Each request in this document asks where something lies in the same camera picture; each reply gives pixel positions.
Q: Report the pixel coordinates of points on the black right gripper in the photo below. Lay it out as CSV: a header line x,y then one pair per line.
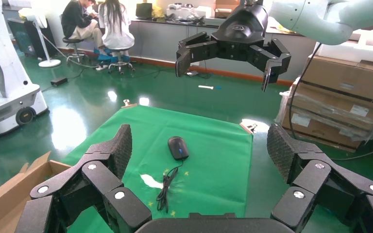
x,y
241,32

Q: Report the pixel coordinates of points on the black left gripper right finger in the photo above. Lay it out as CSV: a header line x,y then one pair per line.
x,y
305,160

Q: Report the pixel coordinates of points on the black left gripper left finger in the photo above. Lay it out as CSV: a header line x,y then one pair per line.
x,y
109,151

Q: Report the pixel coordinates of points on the black computer mouse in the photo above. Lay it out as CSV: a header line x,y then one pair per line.
x,y
178,148

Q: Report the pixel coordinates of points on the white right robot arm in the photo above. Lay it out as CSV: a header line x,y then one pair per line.
x,y
321,16

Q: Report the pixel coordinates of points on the open brown cardboard box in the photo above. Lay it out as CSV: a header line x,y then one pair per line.
x,y
9,196

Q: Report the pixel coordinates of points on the flat brown cardboard carton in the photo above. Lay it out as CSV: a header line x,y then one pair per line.
x,y
318,132

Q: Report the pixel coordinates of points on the white stick on floor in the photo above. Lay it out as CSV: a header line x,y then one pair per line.
x,y
205,87

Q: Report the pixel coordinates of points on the small brown cardboard carton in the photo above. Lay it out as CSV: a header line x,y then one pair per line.
x,y
226,8

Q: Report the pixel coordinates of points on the metal binder clip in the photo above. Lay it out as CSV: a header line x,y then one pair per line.
x,y
249,127
128,103

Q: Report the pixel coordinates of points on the plastic wrapped cardboard carton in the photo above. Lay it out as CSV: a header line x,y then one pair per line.
x,y
328,106

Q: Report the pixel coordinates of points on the white devices on counter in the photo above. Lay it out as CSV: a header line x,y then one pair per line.
x,y
181,11

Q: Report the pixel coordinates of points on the grey long counter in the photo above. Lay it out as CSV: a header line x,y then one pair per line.
x,y
160,41

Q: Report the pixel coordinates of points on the black power adapter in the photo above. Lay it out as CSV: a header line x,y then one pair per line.
x,y
59,81

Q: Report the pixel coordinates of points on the green torn table cloth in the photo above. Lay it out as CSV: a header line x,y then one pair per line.
x,y
215,167

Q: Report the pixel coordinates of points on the large brown cardboard carton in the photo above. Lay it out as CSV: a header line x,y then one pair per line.
x,y
347,80

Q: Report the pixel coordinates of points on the black round stool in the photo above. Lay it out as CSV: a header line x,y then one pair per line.
x,y
74,41
120,61

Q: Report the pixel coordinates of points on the black monitor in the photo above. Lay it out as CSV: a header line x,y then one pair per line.
x,y
144,10

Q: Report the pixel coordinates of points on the white standing floor fan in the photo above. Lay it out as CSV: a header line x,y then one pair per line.
x,y
46,48

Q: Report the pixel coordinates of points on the seated person white coat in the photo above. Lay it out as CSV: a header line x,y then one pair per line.
x,y
115,29

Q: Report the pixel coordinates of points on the white foam packing block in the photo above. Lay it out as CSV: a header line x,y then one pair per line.
x,y
363,45

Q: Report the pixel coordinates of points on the white wheeled robot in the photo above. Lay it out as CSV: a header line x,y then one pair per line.
x,y
3,70

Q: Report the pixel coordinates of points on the seated person black jacket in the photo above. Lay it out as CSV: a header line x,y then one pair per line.
x,y
75,19

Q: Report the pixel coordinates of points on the black cabinet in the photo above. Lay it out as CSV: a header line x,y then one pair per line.
x,y
28,38

